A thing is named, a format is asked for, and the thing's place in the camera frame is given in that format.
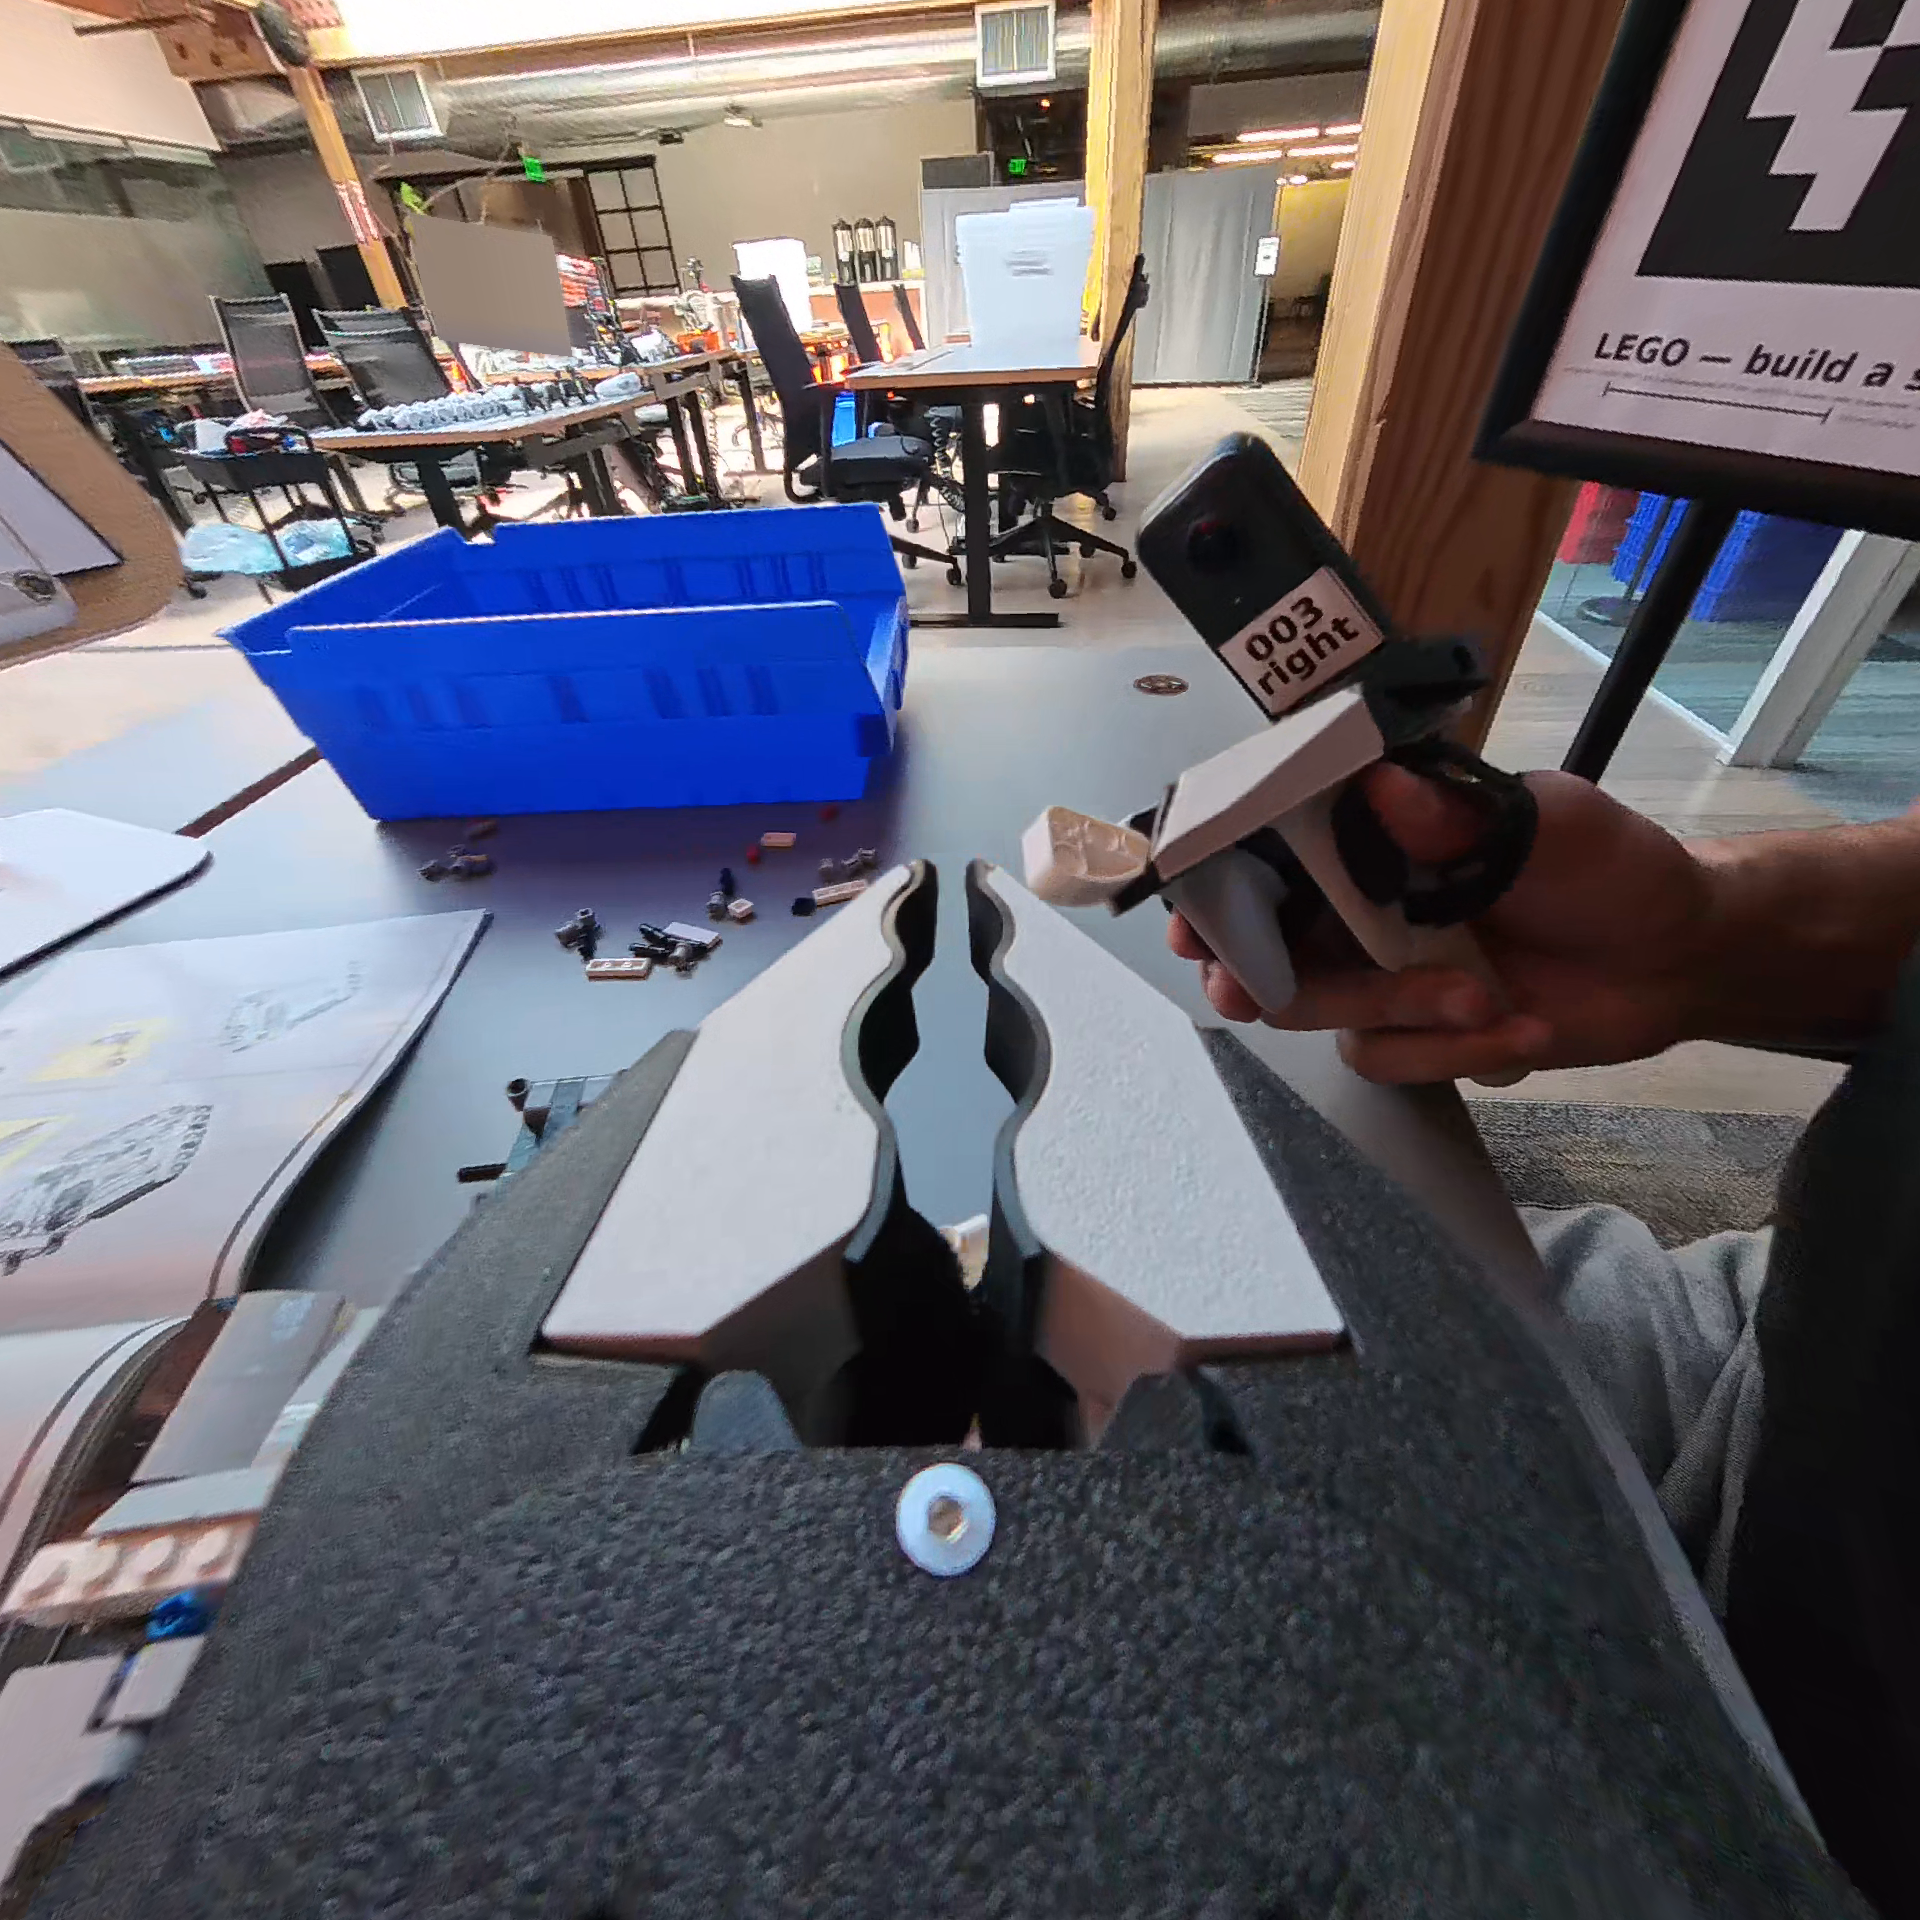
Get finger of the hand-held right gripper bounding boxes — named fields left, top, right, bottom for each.
left=1108, top=694, right=1387, bottom=914
left=1167, top=843, right=1304, bottom=1019

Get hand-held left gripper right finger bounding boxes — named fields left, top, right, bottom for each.
left=964, top=860, right=1350, bottom=1448

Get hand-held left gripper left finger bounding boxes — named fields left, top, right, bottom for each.
left=535, top=860, right=941, bottom=1448

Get small white lego piece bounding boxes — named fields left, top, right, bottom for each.
left=1023, top=804, right=1154, bottom=912

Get scatter of small lego pieces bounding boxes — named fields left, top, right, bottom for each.
left=416, top=819, right=888, bottom=984

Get lego instruction booklet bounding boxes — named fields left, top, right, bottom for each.
left=0, top=907, right=493, bottom=1577

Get white grey green lego vehicle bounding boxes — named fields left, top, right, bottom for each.
left=0, top=1291, right=377, bottom=1863

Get long desk with lego parts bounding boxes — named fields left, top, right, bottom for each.
left=308, top=376, right=669, bottom=535

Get person's right hand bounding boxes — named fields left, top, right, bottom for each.
left=1167, top=762, right=1715, bottom=1094

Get grey partition curtain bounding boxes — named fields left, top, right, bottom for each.
left=1132, top=164, right=1281, bottom=388

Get wooden top office desk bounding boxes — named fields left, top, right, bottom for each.
left=849, top=338, right=1105, bottom=627

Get white panel on desk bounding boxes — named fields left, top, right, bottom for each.
left=955, top=202, right=1097, bottom=362

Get black sign stand pole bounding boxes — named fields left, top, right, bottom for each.
left=1559, top=502, right=1749, bottom=784

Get blue plastic bin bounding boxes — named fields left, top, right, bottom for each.
left=222, top=502, right=911, bottom=825

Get black framed marker sign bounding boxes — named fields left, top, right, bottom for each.
left=1475, top=0, right=1920, bottom=544

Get stack of blue crates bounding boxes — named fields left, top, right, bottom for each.
left=1559, top=488, right=1855, bottom=621

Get black utility cart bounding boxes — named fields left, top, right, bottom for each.
left=168, top=424, right=379, bottom=594

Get black mesh office chair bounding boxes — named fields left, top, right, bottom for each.
left=315, top=309, right=451, bottom=416
left=210, top=295, right=353, bottom=438

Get wooden framed display board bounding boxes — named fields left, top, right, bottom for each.
left=0, top=345, right=185, bottom=671

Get black lego frame assembly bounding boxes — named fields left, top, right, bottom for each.
left=457, top=1073, right=624, bottom=1186

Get slim wooden support post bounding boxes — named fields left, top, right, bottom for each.
left=1084, top=0, right=1160, bottom=377

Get white window frame bar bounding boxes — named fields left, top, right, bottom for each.
left=1725, top=529, right=1920, bottom=769

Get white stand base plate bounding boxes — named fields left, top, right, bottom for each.
left=0, top=811, right=211, bottom=977

